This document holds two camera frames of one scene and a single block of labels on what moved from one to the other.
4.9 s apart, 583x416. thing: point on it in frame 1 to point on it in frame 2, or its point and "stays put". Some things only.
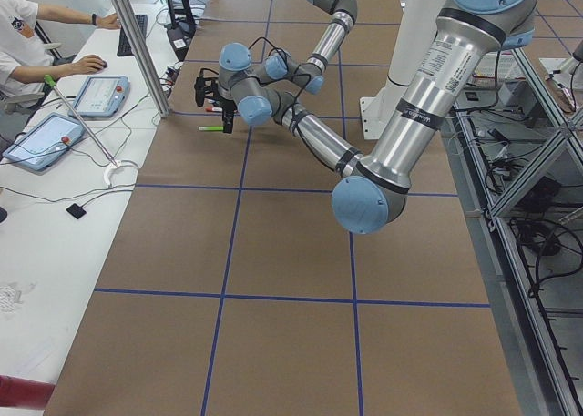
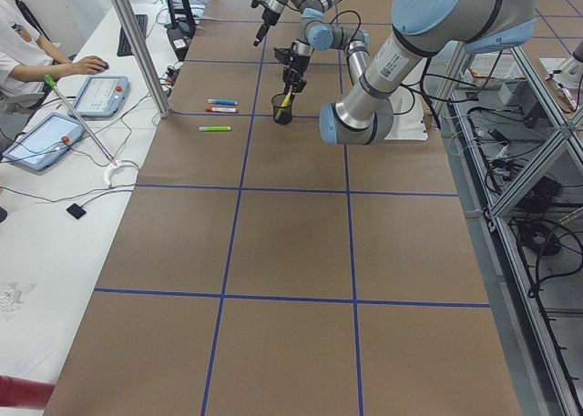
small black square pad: (76, 210) stays put
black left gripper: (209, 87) to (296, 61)
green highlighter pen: (211, 128) stays put
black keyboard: (123, 46) stays put
